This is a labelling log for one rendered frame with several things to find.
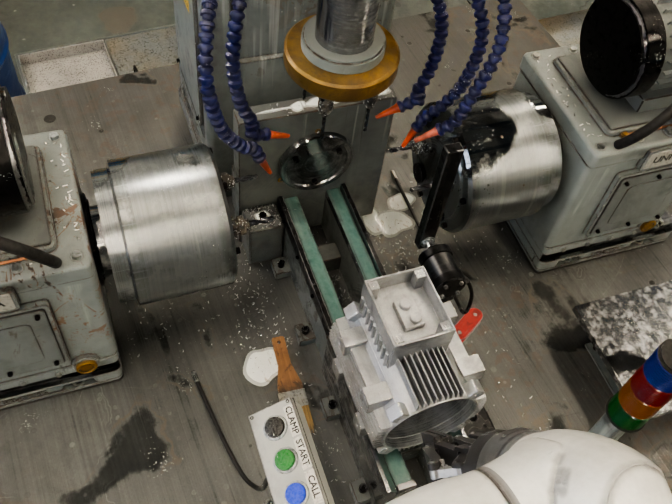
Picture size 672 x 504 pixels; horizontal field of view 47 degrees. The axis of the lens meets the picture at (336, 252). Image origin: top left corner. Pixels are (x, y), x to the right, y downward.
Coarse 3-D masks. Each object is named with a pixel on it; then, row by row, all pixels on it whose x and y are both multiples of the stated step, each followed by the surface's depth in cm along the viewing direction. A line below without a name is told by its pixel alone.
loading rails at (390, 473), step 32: (288, 224) 148; (352, 224) 151; (288, 256) 155; (320, 256) 146; (352, 256) 148; (320, 288) 141; (352, 288) 152; (320, 320) 140; (320, 352) 146; (352, 416) 130; (352, 448) 134; (416, 448) 133; (384, 480) 120
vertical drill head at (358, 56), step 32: (320, 0) 109; (352, 0) 106; (288, 32) 119; (320, 32) 113; (352, 32) 110; (384, 32) 121; (288, 64) 116; (320, 64) 114; (352, 64) 113; (384, 64) 116; (320, 96) 115; (352, 96) 114
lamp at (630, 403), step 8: (624, 384) 116; (624, 392) 114; (632, 392) 112; (624, 400) 114; (632, 400) 112; (624, 408) 115; (632, 408) 113; (640, 408) 112; (648, 408) 112; (656, 408) 111; (632, 416) 114; (640, 416) 114; (648, 416) 114
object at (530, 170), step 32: (480, 96) 142; (512, 96) 141; (480, 128) 135; (512, 128) 136; (544, 128) 138; (416, 160) 153; (480, 160) 134; (512, 160) 136; (544, 160) 138; (480, 192) 135; (512, 192) 138; (544, 192) 141; (448, 224) 146; (480, 224) 143
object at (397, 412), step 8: (352, 304) 120; (344, 312) 120; (352, 312) 119; (360, 312) 119; (352, 320) 120; (464, 384) 114; (472, 384) 113; (480, 384) 115; (472, 392) 113; (480, 392) 114; (392, 408) 111; (400, 408) 110; (392, 416) 110; (400, 416) 110; (408, 416) 111; (464, 424) 124; (376, 448) 120; (384, 448) 120
